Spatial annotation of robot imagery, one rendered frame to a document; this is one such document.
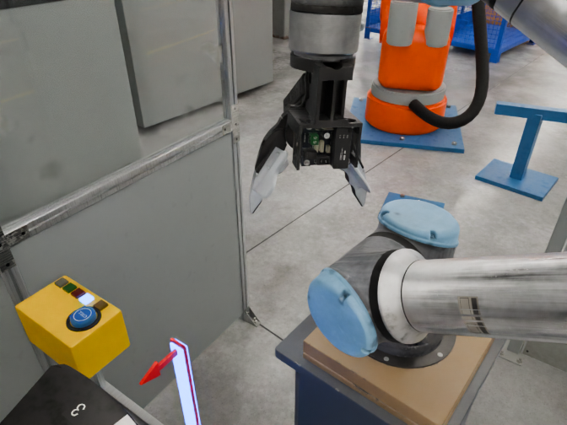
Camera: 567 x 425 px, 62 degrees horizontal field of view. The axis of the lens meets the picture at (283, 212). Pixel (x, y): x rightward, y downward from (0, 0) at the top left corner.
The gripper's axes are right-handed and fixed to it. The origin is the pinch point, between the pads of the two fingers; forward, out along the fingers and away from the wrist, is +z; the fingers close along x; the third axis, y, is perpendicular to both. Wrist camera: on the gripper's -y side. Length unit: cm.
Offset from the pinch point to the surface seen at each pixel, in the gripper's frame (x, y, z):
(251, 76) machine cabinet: 54, -414, 75
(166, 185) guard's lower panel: -21, -86, 36
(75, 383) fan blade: -29.3, 11.1, 15.0
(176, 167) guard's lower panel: -18, -89, 31
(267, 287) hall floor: 22, -135, 119
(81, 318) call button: -33.4, -10.8, 23.7
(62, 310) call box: -37.2, -14.4, 24.6
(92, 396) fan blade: -27.4, 12.7, 15.8
